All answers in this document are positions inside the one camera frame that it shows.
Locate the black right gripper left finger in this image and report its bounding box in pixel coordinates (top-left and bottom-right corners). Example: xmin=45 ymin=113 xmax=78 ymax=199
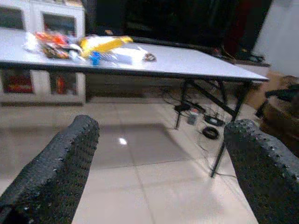
xmin=0 ymin=114 xmax=100 ymax=224

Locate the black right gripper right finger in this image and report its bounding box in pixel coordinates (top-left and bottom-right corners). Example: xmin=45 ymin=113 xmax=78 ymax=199
xmin=223 ymin=119 xmax=299 ymax=224

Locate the black oval device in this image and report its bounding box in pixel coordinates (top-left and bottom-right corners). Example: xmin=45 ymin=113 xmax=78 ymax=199
xmin=204 ymin=114 xmax=224 ymax=126

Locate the black stool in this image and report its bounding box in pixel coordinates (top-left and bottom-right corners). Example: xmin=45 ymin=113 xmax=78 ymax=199
xmin=255 ymin=84 xmax=299 ymax=119

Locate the brown cardboard box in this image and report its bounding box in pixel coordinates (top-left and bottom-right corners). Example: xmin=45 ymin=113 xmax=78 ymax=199
xmin=245 ymin=70 xmax=288 ymax=110

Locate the small grey box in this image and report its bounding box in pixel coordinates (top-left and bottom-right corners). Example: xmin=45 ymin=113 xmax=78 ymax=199
xmin=187 ymin=111 xmax=198 ymax=126

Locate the black power adapter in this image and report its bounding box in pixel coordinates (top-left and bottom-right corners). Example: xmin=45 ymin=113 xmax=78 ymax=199
xmin=174 ymin=104 xmax=191 ymax=112

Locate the small blue plastic item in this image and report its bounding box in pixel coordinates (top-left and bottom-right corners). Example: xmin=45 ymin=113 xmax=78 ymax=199
xmin=90 ymin=51 xmax=101 ymax=66

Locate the orange snack wrapper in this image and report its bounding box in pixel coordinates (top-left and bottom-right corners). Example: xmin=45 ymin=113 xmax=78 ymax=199
xmin=35 ymin=31 xmax=71 ymax=59

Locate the white crumpled tissue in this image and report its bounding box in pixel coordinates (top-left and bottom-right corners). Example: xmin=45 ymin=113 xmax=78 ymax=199
xmin=22 ymin=32 xmax=40 ymax=53

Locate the white plastic packaging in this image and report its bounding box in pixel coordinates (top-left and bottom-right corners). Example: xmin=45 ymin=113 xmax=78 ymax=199
xmin=100 ymin=46 xmax=147 ymax=65

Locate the white folding table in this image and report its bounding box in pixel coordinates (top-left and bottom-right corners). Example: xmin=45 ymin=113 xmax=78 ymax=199
xmin=0 ymin=27 xmax=270 ymax=178

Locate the small brown wrapper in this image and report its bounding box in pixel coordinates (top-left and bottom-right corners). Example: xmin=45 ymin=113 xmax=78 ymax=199
xmin=142 ymin=53 xmax=157 ymax=63

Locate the white glass-door cabinet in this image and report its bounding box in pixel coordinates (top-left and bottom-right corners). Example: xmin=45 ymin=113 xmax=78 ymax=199
xmin=0 ymin=0 xmax=86 ymax=107

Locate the black TV console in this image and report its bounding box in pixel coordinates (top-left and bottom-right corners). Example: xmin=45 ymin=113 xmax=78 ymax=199
xmin=85 ymin=0 xmax=273 ymax=62

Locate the black coiled cable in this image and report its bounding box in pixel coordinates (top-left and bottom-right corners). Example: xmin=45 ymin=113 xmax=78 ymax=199
xmin=202 ymin=126 xmax=220 ymax=140

